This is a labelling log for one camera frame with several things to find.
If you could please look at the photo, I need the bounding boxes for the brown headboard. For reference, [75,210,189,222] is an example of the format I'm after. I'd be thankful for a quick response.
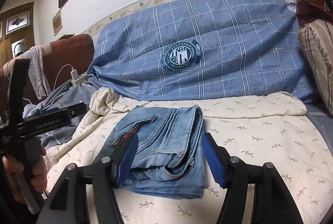
[1,34,94,123]

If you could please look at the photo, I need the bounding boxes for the blue denim jeans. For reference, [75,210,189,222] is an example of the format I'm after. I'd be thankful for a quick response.
[95,105,207,199]

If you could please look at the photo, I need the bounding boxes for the white power strip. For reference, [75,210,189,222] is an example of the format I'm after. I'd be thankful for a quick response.
[71,72,88,86]

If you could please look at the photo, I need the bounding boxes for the lilac cloth on headboard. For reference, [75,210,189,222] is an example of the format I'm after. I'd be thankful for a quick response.
[24,46,51,100]

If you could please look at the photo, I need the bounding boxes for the person's left hand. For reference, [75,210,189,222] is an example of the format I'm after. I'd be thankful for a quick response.
[2,144,48,205]

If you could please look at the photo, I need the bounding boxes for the white charging cable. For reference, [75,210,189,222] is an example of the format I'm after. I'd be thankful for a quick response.
[23,64,73,106]

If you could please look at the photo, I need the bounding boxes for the dark red cloth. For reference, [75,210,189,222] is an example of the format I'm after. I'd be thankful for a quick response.
[296,0,332,26]

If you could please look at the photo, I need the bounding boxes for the small framed picture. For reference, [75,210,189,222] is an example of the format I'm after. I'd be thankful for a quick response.
[52,10,63,36]

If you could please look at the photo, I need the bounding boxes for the white phone charger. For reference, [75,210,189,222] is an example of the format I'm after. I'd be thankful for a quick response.
[70,69,78,81]

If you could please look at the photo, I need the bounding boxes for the blue plaid blanket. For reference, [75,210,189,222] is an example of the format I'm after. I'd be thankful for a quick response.
[88,0,319,103]

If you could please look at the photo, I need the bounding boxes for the wooden door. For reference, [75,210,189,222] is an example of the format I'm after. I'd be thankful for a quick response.
[0,2,35,66]

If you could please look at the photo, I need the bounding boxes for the striped beige cushion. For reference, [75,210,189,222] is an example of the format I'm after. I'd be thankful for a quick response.
[297,19,332,113]

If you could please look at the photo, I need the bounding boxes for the cream leaf-print quilt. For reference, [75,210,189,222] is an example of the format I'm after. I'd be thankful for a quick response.
[46,88,332,223]

